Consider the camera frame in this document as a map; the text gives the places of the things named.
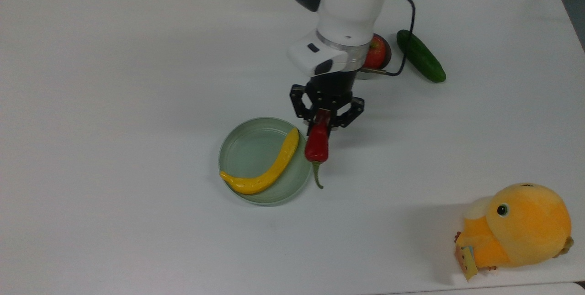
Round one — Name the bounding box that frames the yellow toy hang tag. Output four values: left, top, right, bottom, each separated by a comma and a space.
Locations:
455, 245, 479, 282

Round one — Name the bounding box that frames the green cucumber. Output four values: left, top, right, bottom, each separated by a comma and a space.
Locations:
396, 29, 447, 84

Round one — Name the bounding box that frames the red apple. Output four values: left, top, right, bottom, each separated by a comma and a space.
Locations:
363, 34, 387, 70

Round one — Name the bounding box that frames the red chili pepper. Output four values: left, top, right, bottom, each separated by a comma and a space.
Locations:
304, 110, 330, 190

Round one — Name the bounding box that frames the yellow banana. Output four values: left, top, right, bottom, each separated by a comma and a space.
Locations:
220, 127, 300, 195

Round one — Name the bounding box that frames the small grey metal bowl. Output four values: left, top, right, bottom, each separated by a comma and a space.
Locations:
356, 34, 393, 80

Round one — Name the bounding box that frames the green translucent plastic plate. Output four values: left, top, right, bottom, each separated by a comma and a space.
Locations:
218, 117, 313, 206

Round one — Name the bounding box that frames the orange plush bird toy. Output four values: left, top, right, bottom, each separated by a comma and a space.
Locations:
454, 183, 574, 274

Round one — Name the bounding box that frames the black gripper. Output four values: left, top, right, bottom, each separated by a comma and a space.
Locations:
289, 70, 366, 136

